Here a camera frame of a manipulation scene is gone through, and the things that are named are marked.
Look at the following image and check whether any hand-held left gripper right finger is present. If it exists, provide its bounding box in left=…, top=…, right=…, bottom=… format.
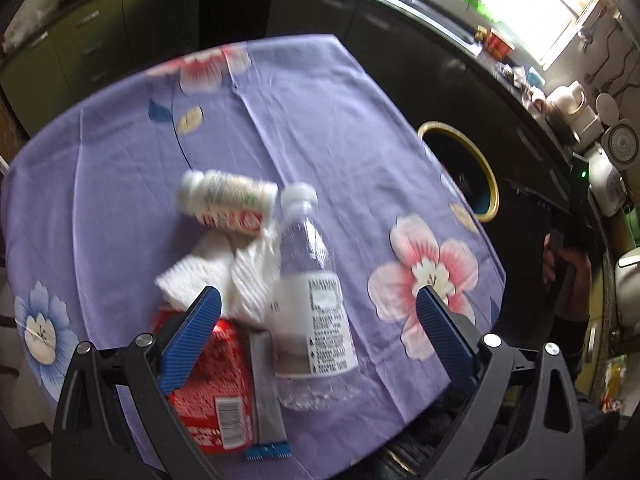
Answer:
left=415, top=284, right=586, bottom=480

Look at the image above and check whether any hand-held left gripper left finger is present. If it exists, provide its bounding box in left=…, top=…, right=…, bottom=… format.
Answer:
left=51, top=285, right=223, bottom=480

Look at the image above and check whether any red snack packet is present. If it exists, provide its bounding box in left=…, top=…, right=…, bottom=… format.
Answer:
left=150, top=305, right=258, bottom=453

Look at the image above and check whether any white tissue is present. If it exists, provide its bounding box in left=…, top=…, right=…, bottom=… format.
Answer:
left=155, top=220, right=283, bottom=323

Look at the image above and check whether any silver foil snack wrapper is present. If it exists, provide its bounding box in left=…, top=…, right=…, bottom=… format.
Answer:
left=244, top=330, right=292, bottom=463

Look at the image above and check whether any black bin with yellow rim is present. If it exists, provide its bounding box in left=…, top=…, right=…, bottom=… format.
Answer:
left=417, top=121, right=501, bottom=223

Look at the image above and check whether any clear plastic water bottle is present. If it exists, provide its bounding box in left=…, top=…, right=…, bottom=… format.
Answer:
left=270, top=183, right=361, bottom=411

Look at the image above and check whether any small white yogurt bottle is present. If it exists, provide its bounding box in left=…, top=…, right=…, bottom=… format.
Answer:
left=177, top=170, right=279, bottom=236

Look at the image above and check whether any person's right hand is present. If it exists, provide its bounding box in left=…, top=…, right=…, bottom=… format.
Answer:
left=542, top=232, right=594, bottom=318

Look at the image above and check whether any white kitchen appliance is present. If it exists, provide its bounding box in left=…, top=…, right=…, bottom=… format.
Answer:
left=587, top=142, right=628, bottom=216
left=617, top=247, right=640, bottom=326
left=547, top=81, right=603, bottom=143

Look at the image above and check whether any white round ribbed disc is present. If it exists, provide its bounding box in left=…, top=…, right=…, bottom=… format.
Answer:
left=600, top=120, right=640, bottom=163

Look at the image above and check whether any red instant noodle cup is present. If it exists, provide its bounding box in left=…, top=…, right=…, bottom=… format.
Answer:
left=487, top=29, right=516, bottom=58

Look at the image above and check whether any kitchen window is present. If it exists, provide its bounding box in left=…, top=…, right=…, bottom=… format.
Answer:
left=500, top=0, right=606, bottom=68

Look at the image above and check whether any dark base cabinet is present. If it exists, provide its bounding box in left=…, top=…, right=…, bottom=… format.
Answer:
left=200, top=0, right=601, bottom=241

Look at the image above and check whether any steel kitchen sink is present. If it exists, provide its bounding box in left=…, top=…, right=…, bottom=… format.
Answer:
left=390, top=0, right=476, bottom=46

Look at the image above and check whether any purple floral tablecloth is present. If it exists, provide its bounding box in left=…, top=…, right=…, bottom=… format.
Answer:
left=0, top=34, right=506, bottom=471

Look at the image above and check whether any green base cabinet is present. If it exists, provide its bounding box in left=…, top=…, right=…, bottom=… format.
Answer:
left=0, top=0, right=201, bottom=136

